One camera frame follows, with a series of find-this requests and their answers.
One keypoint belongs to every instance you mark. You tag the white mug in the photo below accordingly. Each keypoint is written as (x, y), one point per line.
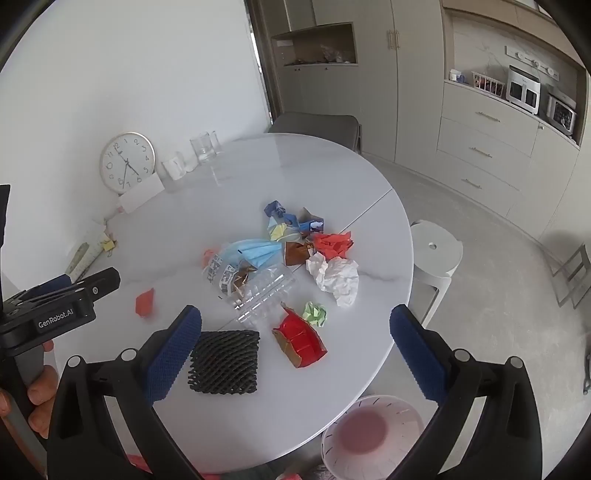
(455, 76)

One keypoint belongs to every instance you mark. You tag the red paper scrap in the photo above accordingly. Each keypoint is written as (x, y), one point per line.
(145, 303)

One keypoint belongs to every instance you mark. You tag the person's left hand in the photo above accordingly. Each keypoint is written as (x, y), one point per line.
(42, 385)

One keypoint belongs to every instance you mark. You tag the small white cup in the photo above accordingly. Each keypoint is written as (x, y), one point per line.
(171, 168)

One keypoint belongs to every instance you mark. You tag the silver toaster oven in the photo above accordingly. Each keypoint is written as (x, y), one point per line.
(561, 113)

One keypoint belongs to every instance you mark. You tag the black foam net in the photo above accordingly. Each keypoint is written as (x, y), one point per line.
(226, 362)

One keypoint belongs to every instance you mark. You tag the metal frame stool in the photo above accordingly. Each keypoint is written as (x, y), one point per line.
(570, 277)

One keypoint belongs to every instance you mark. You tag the white wall rail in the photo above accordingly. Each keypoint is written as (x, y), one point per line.
(531, 60)

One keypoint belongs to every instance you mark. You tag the torn red carton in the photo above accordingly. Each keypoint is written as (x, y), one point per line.
(300, 339)

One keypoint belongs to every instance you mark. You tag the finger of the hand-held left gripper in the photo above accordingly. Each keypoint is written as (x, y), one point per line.
(51, 284)
(99, 279)

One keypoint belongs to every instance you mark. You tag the brown snack wrapper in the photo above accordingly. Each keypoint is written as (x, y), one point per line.
(298, 253)

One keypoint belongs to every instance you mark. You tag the clear glass tumbler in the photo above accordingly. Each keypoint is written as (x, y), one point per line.
(218, 142)
(202, 148)

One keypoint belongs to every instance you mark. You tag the white paper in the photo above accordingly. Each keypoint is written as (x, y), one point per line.
(339, 277)

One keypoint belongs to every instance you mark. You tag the red paper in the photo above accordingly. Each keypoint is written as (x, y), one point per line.
(332, 245)

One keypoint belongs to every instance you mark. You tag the grey upholstered chair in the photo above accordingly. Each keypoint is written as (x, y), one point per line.
(314, 127)

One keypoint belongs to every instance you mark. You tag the red cloth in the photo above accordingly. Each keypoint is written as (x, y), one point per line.
(138, 464)

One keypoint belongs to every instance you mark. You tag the white paper card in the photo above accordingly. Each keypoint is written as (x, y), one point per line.
(141, 194)

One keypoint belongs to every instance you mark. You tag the clear plastic bottle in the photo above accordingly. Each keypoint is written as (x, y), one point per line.
(258, 295)

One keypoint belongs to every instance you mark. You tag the white plastic stool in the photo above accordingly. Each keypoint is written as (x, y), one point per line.
(434, 251)

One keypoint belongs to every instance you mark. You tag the small cardboard carton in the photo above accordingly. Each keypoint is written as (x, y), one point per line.
(310, 222)

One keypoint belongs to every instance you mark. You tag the orange paper scrap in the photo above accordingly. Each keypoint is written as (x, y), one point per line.
(208, 257)

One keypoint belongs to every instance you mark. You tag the white countertop oven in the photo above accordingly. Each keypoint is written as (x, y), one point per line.
(522, 90)

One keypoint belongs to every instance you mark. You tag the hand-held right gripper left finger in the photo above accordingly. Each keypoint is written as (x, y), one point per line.
(175, 355)

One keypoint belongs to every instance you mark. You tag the blue face mask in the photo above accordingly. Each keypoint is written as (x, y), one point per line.
(256, 251)

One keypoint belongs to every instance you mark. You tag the small brown wrapper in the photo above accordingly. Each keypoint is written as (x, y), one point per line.
(244, 277)

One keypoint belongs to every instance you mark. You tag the round white wall clock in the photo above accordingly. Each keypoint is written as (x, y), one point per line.
(127, 161)

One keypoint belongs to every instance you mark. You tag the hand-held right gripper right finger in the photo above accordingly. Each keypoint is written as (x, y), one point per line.
(415, 355)

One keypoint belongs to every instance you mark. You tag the pink and white wastebasket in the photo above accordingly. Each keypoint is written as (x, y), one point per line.
(364, 429)

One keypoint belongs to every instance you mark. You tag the green paper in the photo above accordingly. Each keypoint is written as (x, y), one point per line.
(315, 314)

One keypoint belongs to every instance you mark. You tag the dark blue paper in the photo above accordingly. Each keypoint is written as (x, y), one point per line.
(277, 210)

